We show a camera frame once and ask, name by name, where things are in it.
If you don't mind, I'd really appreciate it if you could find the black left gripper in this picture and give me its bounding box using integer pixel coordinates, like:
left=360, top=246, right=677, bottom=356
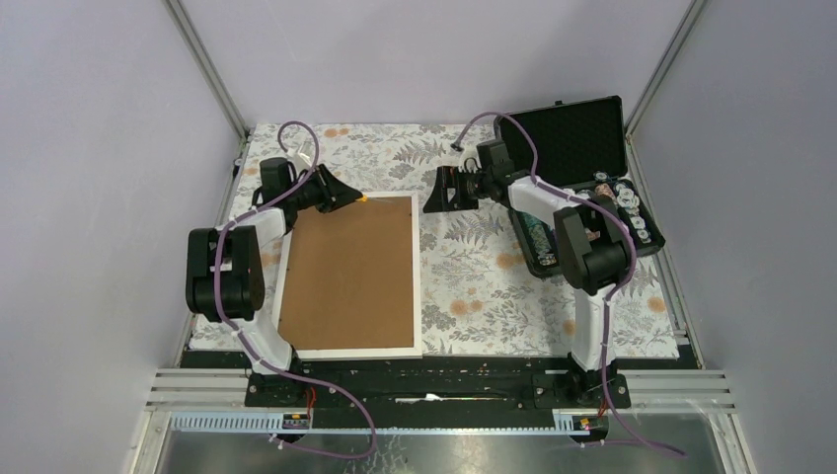
left=286, top=163, right=362, bottom=213

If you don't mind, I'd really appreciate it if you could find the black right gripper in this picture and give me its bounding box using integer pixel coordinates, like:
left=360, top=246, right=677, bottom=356
left=421, top=166, right=493, bottom=214

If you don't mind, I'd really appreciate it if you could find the yellow handled screwdriver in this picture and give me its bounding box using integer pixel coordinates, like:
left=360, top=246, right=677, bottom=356
left=356, top=194, right=413, bottom=203

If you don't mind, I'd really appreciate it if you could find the white picture frame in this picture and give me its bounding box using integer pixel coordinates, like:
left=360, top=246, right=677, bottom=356
left=273, top=192, right=422, bottom=361

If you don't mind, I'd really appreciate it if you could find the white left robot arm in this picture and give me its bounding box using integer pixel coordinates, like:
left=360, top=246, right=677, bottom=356
left=185, top=157, right=365, bottom=406

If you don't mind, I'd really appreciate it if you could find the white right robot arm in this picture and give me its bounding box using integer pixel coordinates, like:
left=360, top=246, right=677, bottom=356
left=423, top=139, right=637, bottom=407

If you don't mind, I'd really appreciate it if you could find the black poker chip case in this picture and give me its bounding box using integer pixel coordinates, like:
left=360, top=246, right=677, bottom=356
left=494, top=95, right=665, bottom=283

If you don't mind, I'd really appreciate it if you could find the floral patterned table mat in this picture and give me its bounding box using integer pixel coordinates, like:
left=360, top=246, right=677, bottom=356
left=190, top=122, right=681, bottom=359

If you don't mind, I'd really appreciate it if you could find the brown poker chip stack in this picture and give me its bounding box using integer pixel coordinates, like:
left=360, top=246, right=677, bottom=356
left=594, top=183, right=618, bottom=203

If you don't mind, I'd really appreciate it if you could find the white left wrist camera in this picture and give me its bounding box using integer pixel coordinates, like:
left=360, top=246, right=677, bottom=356
left=286, top=146, right=315, bottom=172

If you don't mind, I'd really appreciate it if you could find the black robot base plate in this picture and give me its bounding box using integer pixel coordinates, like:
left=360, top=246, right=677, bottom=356
left=180, top=350, right=700, bottom=430

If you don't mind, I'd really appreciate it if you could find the aluminium front rail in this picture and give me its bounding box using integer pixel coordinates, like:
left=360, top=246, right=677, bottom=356
left=144, top=367, right=737, bottom=436

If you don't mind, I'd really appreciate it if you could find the grey slotted cable duct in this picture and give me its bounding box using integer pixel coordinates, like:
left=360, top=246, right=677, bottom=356
left=170, top=410, right=591, bottom=437

